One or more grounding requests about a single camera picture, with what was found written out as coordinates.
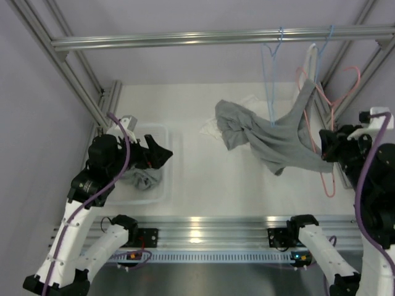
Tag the aluminium hanging rail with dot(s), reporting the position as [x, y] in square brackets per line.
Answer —
[279, 35]

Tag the aluminium frame struts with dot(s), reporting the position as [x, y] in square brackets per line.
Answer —
[374, 57]
[43, 23]

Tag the slotted grey cable duct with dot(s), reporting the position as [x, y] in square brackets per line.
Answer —
[218, 257]

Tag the blue wire hanger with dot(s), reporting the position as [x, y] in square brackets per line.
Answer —
[269, 73]
[320, 52]

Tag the aluminium frame right struts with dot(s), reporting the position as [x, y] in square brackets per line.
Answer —
[374, 57]

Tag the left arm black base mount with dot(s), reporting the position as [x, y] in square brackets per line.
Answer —
[146, 238]

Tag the grey tank top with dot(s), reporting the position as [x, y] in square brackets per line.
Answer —
[288, 143]
[142, 179]

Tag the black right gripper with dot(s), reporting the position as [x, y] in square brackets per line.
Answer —
[329, 137]

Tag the pink wire hanger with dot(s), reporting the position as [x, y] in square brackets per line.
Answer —
[333, 105]

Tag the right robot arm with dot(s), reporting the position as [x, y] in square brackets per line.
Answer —
[369, 165]

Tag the white tank top on hanger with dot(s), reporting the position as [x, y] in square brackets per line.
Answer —
[311, 61]

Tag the grey clothes pile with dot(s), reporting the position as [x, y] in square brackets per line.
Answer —
[234, 122]

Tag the white garment under pile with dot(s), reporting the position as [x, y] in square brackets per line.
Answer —
[251, 103]

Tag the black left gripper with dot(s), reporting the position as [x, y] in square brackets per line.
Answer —
[154, 157]

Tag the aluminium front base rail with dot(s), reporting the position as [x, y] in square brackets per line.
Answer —
[239, 233]

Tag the white plastic basket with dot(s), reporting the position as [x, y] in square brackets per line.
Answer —
[125, 194]

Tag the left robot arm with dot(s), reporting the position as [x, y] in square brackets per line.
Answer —
[67, 269]

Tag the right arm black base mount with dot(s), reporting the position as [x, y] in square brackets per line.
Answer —
[280, 238]

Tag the aluminium frame left struts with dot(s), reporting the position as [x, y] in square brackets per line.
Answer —
[43, 23]

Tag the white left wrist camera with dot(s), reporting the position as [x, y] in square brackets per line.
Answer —
[128, 122]

